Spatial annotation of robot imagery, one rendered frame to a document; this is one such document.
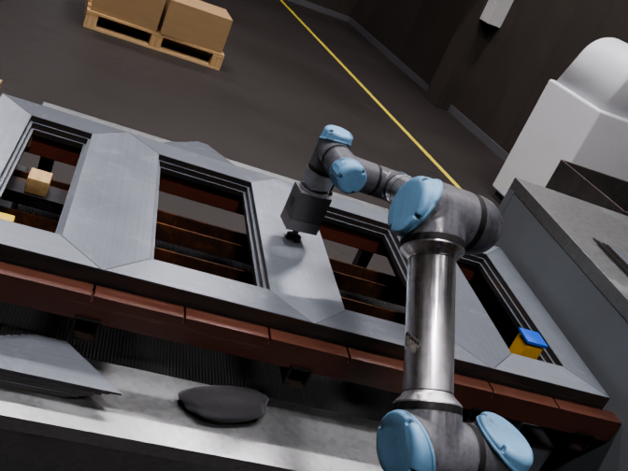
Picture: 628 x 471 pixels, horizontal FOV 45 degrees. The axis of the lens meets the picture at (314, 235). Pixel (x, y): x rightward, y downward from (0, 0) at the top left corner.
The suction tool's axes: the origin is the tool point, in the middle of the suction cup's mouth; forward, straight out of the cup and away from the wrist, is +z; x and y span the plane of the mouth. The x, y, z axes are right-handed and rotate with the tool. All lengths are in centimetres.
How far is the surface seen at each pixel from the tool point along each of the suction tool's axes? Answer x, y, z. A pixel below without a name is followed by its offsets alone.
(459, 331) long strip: 30.0, -36.2, -1.1
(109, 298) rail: 35, 47, 2
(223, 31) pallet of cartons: -447, -87, 56
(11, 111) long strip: -37, 69, -1
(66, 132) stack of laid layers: -36, 55, 1
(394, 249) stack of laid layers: -11.6, -36.9, 1.3
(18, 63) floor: -327, 61, 87
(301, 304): 30.2, 6.5, -1.1
